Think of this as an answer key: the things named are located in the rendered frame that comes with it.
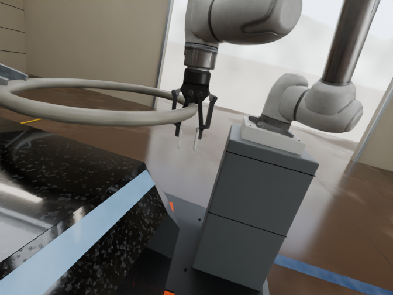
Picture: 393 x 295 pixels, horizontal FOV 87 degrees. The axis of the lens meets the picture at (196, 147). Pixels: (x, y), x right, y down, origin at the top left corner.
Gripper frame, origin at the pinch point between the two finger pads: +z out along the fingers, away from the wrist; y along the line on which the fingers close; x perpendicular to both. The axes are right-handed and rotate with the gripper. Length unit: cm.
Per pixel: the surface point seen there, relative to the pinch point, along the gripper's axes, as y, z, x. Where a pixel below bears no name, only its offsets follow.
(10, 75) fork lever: 48.0, -11.3, 1.5
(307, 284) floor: -87, 91, -23
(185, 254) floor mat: -11, 85, -32
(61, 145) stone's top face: 28.1, -0.7, 17.6
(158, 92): 12.2, -10.1, -18.6
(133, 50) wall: 126, -35, -488
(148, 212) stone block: 7.2, 6.5, 27.8
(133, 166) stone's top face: 11.9, 0.4, 21.4
